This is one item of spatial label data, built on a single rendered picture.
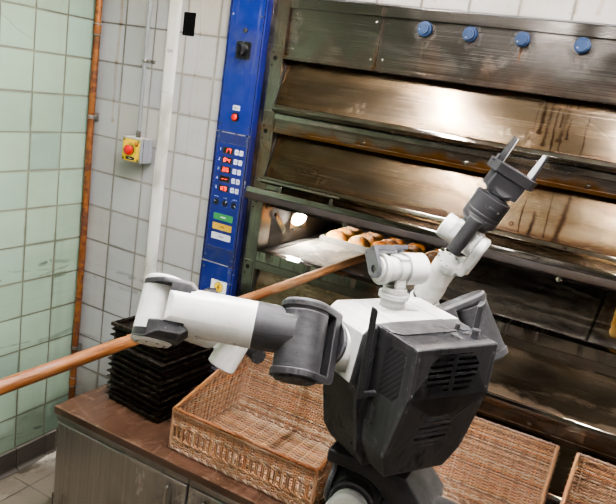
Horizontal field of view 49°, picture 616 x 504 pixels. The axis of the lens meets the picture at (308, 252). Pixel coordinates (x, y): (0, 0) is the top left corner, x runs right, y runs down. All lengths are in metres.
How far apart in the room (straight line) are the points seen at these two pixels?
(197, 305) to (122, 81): 1.81
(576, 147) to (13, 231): 2.08
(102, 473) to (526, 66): 1.94
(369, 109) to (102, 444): 1.47
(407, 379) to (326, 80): 1.41
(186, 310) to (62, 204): 1.84
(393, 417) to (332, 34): 1.50
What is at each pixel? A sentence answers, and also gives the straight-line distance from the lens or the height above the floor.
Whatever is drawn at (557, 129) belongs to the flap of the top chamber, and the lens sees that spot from 2.15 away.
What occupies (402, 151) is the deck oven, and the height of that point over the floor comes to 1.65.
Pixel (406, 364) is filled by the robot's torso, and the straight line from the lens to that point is 1.22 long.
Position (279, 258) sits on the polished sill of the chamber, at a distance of 2.51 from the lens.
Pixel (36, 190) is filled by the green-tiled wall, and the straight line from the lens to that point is 2.91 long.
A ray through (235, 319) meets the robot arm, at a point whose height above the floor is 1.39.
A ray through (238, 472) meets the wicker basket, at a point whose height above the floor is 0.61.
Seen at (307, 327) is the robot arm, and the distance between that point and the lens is 1.23.
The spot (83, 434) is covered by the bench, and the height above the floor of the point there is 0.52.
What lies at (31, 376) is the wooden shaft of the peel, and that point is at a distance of 1.43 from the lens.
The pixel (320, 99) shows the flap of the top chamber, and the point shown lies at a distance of 2.38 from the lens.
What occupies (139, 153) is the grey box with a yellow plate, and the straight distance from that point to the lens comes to 2.77.
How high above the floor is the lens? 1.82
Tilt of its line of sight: 14 degrees down
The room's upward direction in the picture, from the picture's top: 9 degrees clockwise
